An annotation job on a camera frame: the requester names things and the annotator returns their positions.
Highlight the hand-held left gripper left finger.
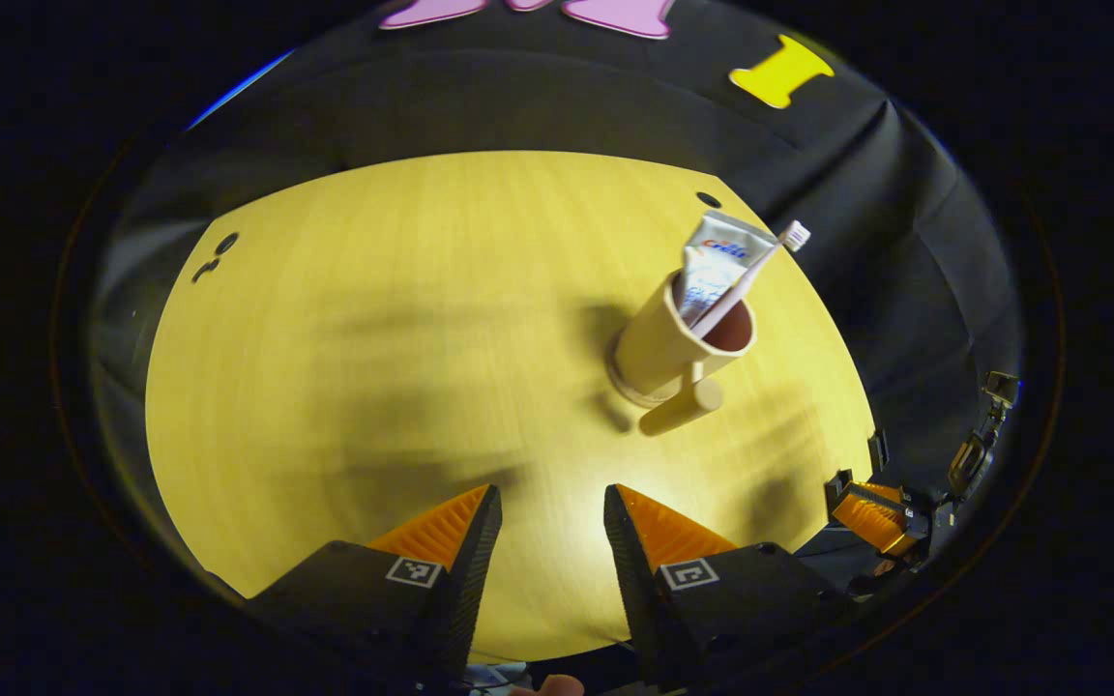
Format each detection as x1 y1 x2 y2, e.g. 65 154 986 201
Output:
246 483 504 689

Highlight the pink toothbrush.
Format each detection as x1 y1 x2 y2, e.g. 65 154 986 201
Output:
690 220 812 339

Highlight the white toothpaste tube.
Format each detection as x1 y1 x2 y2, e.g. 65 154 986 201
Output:
678 211 778 330

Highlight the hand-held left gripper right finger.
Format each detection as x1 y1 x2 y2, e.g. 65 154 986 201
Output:
602 483 853 692

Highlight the black backdrop cloth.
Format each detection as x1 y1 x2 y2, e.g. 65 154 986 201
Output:
93 0 1022 581

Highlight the beige cup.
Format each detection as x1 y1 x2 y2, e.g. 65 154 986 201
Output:
608 271 759 438

